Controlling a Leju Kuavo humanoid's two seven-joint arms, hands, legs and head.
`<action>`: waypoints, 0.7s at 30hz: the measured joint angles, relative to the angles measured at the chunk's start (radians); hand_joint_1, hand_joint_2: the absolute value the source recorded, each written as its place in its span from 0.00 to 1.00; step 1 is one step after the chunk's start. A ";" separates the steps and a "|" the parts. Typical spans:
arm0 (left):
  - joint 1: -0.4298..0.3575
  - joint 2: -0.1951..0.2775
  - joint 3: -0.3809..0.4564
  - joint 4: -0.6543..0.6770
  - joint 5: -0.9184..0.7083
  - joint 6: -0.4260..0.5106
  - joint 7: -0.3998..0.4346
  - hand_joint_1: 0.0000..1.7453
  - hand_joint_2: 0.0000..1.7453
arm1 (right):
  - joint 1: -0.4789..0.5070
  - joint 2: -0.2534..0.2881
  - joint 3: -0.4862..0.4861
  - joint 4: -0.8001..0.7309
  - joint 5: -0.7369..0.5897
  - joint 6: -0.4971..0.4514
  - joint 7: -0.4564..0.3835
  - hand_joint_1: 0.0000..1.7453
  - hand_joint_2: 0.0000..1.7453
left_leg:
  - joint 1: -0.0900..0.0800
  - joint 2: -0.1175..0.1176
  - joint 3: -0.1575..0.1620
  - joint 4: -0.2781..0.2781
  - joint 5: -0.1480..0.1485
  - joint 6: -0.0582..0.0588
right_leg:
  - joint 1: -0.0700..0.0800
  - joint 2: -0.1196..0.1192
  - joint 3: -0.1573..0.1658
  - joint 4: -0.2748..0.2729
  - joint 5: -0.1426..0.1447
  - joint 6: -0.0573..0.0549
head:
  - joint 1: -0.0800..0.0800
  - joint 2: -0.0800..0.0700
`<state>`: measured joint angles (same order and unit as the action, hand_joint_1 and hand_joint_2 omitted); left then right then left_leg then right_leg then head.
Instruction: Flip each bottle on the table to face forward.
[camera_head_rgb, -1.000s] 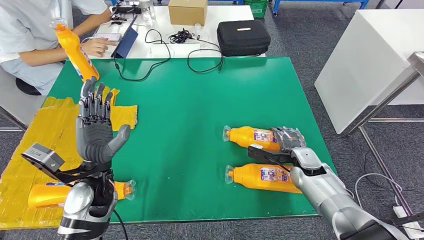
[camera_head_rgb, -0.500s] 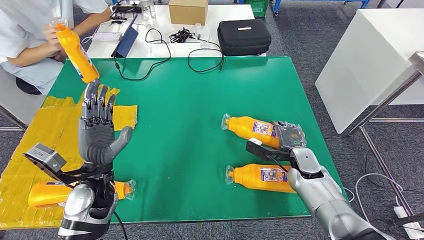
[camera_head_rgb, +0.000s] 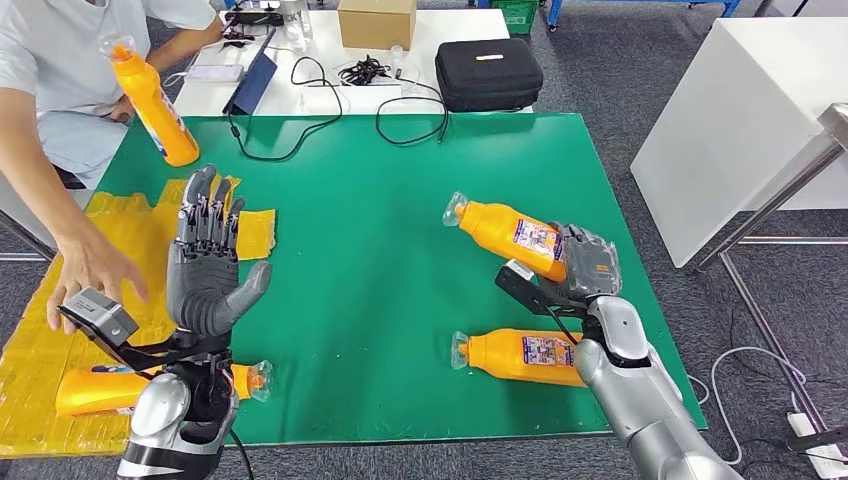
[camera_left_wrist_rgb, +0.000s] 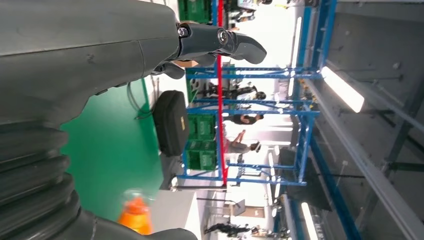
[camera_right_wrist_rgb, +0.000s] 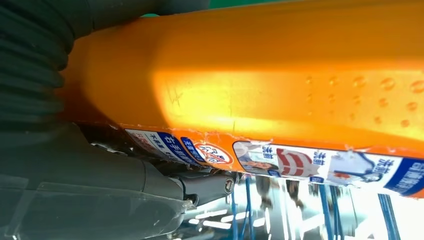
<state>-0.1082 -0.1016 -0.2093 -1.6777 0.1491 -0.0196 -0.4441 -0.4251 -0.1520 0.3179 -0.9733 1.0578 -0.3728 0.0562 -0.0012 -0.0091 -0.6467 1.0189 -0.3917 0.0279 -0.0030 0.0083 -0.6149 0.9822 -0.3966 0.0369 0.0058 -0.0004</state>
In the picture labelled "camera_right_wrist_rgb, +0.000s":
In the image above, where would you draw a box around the blue metal rack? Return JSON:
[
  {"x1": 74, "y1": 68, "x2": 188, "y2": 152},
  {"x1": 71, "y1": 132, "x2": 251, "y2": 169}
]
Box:
[{"x1": 230, "y1": 175, "x2": 403, "y2": 240}]

